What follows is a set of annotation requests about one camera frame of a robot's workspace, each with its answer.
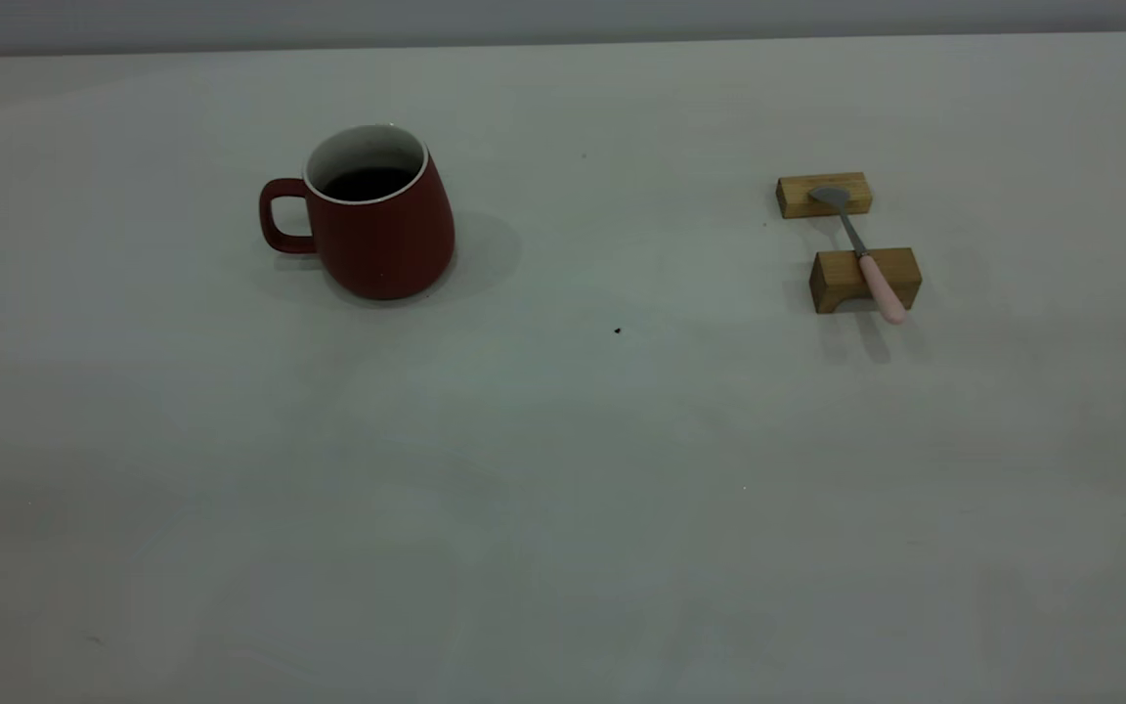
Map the flat wooden block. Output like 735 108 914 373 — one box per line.
776 172 873 220

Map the red ceramic mug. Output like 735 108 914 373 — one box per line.
259 124 456 301

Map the pink handled metal spoon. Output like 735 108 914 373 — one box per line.
808 185 908 326

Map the arched wooden block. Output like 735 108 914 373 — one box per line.
809 246 923 315

